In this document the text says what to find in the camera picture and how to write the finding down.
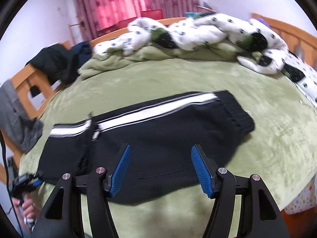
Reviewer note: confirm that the green fleece bed blanket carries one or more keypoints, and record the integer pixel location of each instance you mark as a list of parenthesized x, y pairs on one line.
[(272, 141)]

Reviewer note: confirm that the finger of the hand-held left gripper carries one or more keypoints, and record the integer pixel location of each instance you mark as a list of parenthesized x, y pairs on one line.
[(37, 182)]

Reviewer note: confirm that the teal cloth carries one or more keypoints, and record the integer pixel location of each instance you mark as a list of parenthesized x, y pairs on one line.
[(190, 14)]

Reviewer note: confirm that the purple cloth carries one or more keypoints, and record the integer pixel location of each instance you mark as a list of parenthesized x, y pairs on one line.
[(262, 22)]

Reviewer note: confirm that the wooden coat rack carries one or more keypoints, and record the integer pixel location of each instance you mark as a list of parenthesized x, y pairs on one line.
[(73, 34)]

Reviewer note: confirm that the black jacket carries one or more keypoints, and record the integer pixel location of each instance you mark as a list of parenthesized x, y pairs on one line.
[(54, 59)]

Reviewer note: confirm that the wooden bed frame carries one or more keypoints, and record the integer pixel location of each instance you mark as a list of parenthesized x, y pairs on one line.
[(23, 79)]

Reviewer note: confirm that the navy garment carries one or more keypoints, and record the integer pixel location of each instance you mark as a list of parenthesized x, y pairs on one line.
[(81, 50)]

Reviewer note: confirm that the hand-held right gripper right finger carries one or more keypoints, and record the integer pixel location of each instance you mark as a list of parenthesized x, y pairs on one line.
[(201, 171)]

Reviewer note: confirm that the red chair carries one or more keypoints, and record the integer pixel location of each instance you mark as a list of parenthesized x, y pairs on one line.
[(152, 14)]

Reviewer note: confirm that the white flower-print pillow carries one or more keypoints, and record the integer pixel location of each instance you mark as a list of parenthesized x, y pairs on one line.
[(309, 79)]

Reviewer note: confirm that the white flower-print quilt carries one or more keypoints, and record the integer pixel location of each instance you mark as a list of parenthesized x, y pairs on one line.
[(198, 32)]

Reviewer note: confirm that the black pants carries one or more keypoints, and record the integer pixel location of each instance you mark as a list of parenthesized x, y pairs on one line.
[(161, 133)]

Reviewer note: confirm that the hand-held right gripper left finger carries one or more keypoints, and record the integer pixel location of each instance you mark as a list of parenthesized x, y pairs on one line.
[(121, 171)]

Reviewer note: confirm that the grey jeans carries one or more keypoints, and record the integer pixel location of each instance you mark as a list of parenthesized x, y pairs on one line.
[(14, 119)]

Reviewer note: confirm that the pink flower-print curtains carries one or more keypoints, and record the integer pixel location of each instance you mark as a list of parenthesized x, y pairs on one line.
[(106, 5)]

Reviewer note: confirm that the person's left hand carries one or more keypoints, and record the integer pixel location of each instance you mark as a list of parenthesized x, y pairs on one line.
[(29, 210)]

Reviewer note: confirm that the crumpled green blanket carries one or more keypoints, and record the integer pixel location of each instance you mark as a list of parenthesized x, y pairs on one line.
[(148, 53)]

